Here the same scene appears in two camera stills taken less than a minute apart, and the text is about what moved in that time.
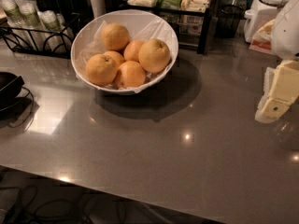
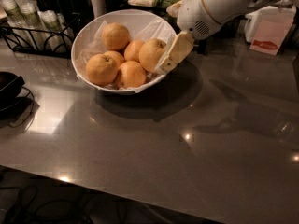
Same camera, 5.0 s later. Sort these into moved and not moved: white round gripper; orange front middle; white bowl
Moved: white round gripper
Not moved: white bowl; orange front middle
